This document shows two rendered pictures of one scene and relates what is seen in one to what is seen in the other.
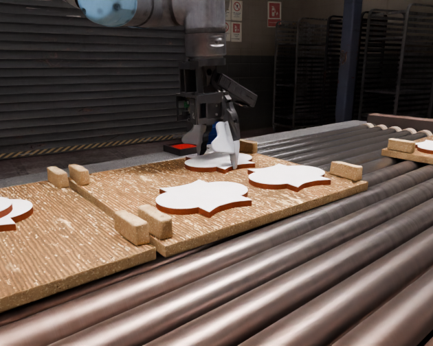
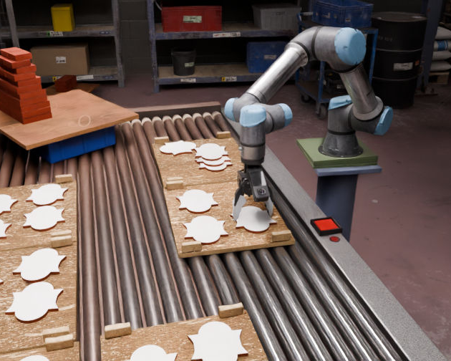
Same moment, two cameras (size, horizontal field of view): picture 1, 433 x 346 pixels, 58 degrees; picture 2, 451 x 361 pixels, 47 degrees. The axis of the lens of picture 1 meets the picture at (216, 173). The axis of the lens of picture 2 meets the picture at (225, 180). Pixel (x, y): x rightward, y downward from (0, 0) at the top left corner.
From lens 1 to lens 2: 1.97 m
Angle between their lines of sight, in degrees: 104
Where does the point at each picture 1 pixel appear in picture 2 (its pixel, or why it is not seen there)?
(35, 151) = not seen: outside the picture
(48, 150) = not seen: outside the picture
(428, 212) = (138, 261)
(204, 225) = (170, 197)
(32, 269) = (169, 171)
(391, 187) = (177, 273)
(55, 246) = (180, 174)
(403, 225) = (136, 246)
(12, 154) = not seen: outside the picture
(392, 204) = (156, 256)
